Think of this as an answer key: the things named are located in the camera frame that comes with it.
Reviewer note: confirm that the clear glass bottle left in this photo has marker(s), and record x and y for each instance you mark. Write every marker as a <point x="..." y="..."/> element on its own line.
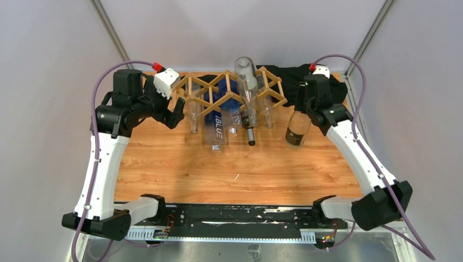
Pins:
<point x="194" y="109"/>

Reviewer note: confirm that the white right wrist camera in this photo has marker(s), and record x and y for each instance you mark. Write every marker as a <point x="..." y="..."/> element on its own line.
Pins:
<point x="321" y="70"/>

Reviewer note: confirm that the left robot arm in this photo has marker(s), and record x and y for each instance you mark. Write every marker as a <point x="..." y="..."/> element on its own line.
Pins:
<point x="135" y="97"/>

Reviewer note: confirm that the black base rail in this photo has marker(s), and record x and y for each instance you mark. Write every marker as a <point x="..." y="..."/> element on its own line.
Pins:
<point x="236" y="223"/>

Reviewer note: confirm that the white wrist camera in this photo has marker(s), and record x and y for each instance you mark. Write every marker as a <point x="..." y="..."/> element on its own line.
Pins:
<point x="165" y="81"/>
<point x="321" y="70"/>

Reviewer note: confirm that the wooden lattice wine rack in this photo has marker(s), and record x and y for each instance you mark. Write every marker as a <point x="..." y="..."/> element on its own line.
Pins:
<point x="190" y="88"/>

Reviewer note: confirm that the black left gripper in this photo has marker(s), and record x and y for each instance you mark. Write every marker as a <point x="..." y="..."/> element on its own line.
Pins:
<point x="170" y="118"/>

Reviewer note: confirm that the clear bottle with black label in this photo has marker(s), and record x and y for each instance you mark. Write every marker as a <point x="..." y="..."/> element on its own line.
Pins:
<point x="298" y="127"/>

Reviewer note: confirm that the small clear glass bottle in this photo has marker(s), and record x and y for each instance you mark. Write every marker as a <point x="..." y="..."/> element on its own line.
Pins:
<point x="264" y="107"/>

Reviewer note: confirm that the black cloth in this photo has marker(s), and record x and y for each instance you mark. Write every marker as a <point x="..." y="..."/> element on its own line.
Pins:
<point x="293" y="76"/>

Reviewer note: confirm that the blue labelled clear bottle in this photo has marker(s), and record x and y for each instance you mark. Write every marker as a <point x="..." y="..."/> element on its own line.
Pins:
<point x="214" y="131"/>

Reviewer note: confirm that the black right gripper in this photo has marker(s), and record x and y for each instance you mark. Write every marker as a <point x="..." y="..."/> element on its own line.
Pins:
<point x="300" y="106"/>

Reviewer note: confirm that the dark brown wine bottle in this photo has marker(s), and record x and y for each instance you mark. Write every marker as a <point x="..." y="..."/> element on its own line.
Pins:
<point x="246" y="125"/>

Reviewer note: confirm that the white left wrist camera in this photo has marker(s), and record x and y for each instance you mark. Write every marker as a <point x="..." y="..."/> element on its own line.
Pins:
<point x="165" y="81"/>

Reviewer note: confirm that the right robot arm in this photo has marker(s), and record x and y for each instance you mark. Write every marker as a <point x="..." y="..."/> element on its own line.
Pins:
<point x="385" y="199"/>

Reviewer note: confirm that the clear bottle with silver label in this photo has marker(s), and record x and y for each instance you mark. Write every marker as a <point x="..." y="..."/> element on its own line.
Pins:
<point x="247" y="86"/>

